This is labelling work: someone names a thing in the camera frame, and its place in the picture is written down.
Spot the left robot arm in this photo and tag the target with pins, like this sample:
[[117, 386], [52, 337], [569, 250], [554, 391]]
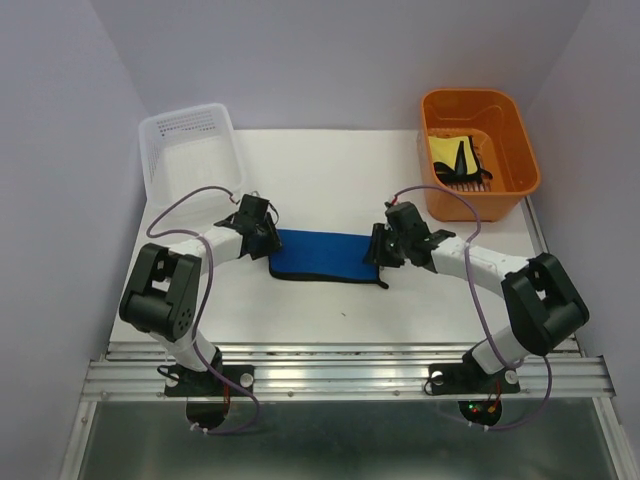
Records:
[[168, 288]]

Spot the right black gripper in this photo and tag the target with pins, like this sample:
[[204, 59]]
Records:
[[378, 257]]

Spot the aluminium mounting rail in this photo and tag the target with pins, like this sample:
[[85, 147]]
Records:
[[347, 372]]

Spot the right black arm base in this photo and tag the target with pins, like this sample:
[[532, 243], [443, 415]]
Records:
[[466, 381]]

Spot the white perforated basket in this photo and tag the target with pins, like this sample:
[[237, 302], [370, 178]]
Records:
[[187, 149]]

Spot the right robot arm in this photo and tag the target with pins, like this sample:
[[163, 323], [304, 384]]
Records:
[[543, 305]]

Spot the orange plastic basket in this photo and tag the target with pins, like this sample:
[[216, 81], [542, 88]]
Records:
[[501, 142]]

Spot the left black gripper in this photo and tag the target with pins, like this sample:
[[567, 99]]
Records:
[[273, 243]]

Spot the blue towel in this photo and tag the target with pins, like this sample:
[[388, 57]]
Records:
[[311, 256]]

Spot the yellow towel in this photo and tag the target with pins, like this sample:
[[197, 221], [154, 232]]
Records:
[[455, 160]]

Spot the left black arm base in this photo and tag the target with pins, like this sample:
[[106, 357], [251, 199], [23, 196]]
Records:
[[235, 380]]

